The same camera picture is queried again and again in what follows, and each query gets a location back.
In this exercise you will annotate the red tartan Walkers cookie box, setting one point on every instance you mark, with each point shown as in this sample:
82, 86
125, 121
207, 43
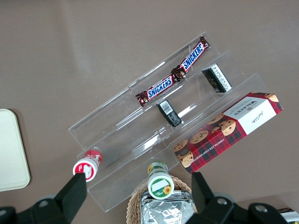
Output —
222, 130

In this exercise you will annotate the beige plastic tray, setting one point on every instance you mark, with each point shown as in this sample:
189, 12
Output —
11, 151

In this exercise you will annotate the white rectangular snack tray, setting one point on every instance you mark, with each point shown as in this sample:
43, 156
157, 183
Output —
293, 218

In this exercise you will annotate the clear acrylic stepped stand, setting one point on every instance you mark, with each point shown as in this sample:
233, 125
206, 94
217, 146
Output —
126, 135

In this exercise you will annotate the red lidded white cup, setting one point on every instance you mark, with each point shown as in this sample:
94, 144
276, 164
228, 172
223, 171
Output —
85, 168

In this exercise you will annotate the stack of foil containers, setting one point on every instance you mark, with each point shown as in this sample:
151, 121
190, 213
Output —
165, 210

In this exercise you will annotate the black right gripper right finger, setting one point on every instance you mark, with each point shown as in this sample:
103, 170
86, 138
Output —
205, 196

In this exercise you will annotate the small black carton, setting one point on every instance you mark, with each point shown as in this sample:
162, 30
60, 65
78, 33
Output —
169, 114
217, 78

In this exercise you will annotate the green lidded white cup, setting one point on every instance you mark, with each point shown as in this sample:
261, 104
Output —
160, 184

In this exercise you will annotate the oval light wicker basket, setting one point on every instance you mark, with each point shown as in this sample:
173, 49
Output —
133, 205

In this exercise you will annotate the Snickers chocolate bar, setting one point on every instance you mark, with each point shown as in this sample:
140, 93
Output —
156, 91
192, 57

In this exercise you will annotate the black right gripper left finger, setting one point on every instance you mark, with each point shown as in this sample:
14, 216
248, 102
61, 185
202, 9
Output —
74, 193

